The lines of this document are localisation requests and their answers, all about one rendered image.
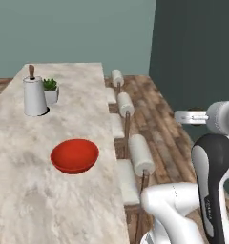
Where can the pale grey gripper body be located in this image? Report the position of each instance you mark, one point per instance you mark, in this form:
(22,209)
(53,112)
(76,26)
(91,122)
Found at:
(189,116)

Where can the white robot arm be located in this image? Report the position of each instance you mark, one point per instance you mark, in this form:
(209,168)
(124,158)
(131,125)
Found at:
(176,203)

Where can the red bowl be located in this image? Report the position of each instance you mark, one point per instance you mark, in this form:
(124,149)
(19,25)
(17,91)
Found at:
(74,156)

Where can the wooden chair with white cushions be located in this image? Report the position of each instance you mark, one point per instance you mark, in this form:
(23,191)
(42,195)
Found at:
(114,83)
(135,171)
(122,115)

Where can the green plant in white pot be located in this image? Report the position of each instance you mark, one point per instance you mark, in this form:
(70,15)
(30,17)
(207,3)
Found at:
(51,89)

